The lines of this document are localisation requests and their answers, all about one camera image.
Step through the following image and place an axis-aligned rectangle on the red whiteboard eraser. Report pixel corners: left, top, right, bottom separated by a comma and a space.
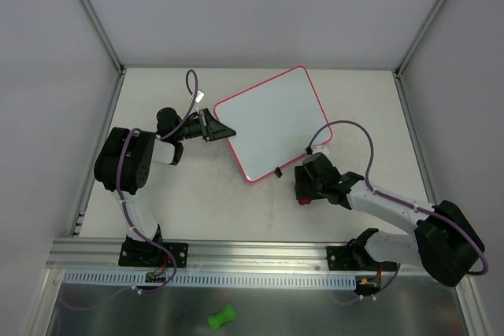
295, 185, 312, 205

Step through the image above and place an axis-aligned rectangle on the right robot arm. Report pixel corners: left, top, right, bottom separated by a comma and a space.
295, 153, 488, 287

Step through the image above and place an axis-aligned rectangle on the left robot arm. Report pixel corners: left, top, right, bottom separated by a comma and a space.
94, 107, 236, 265

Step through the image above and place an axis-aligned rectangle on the pink framed whiteboard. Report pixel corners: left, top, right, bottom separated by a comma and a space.
213, 66, 332, 183

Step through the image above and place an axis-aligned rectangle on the left black board foot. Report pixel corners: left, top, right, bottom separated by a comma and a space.
274, 167, 283, 178

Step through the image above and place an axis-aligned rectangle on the green dumbbell toy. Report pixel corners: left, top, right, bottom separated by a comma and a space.
207, 304, 237, 332

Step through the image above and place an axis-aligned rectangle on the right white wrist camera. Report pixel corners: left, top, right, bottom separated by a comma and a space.
305, 145, 330, 157

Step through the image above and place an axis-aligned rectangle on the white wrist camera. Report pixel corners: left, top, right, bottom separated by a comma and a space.
305, 145, 330, 157
191, 90, 205, 103

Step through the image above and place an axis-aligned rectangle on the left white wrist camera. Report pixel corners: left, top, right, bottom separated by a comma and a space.
191, 90, 205, 103

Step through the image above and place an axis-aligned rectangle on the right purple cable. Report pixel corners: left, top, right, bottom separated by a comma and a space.
308, 119, 490, 305

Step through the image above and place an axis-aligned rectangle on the purple cable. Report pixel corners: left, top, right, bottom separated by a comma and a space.
58, 68, 200, 310
308, 119, 490, 305

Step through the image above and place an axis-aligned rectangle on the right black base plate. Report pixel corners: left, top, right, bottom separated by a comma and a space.
325, 246, 398, 272

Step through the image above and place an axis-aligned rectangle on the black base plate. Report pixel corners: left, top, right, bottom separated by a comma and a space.
325, 246, 398, 272
118, 238, 189, 268

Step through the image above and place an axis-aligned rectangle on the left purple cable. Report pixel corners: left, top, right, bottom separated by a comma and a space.
58, 68, 200, 310

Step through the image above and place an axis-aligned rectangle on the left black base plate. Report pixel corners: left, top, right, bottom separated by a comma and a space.
118, 238, 189, 268

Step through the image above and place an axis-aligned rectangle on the left aluminium frame post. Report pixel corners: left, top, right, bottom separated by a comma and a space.
78, 0, 124, 74

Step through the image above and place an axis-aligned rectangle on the aluminium frame post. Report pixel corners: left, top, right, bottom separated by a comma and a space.
395, 0, 448, 79
78, 0, 124, 74

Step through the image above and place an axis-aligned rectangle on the white slotted cable duct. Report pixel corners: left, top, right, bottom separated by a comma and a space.
62, 269, 357, 291

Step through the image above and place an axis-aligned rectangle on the aluminium mounting rail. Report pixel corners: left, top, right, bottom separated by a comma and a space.
45, 236, 473, 276

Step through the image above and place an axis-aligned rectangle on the right aluminium frame post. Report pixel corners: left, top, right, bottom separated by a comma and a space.
395, 0, 448, 79

